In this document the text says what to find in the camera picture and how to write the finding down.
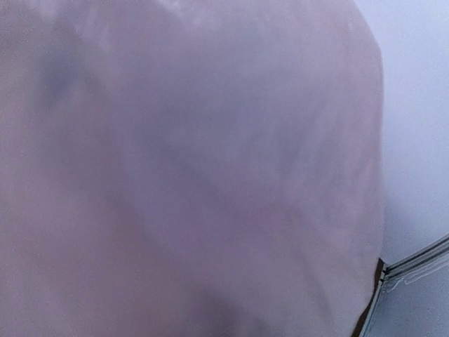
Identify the aluminium corner post right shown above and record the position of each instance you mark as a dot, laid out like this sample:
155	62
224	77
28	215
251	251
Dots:
412	296

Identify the translucent pink plastic bag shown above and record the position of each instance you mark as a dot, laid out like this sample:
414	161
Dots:
188	168

